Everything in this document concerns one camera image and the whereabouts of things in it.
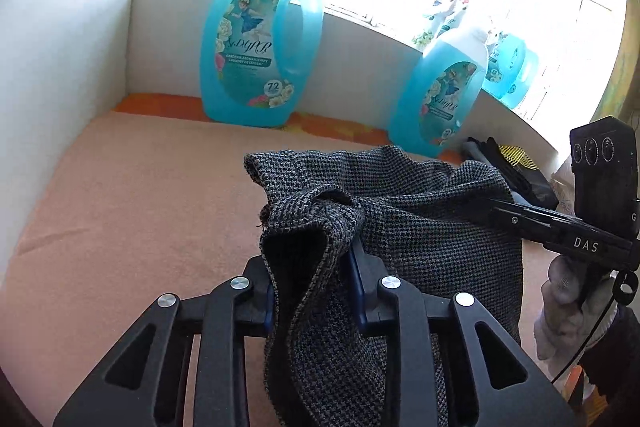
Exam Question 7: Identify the folded light blue garment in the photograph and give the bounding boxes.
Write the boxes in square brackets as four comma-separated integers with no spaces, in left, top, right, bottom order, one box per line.
[461,139,490,165]

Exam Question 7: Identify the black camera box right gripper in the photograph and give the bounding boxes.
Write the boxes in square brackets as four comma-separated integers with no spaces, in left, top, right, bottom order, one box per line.
[570,116,639,239]

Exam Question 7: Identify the right hand in white glove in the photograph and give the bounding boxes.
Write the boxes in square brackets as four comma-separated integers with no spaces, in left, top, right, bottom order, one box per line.
[534,256,617,372]

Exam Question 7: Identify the black garment with yellow print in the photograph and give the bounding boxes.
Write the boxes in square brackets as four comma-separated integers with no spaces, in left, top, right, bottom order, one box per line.
[480,138,559,210]

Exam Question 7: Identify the large blue detergent bottle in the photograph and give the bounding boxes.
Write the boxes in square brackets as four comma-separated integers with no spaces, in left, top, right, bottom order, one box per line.
[387,29,488,158]

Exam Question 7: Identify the blue bottle on sill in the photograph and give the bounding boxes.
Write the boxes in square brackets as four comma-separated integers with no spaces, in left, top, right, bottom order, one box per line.
[500,49,539,110]
[483,32,527,100]

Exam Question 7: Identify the grey houndstooth pants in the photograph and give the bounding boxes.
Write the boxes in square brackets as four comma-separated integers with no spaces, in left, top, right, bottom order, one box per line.
[243,144,524,427]

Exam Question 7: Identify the blue detergent bottle far left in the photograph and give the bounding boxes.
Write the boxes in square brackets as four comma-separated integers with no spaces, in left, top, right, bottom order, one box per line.
[200,0,323,113]

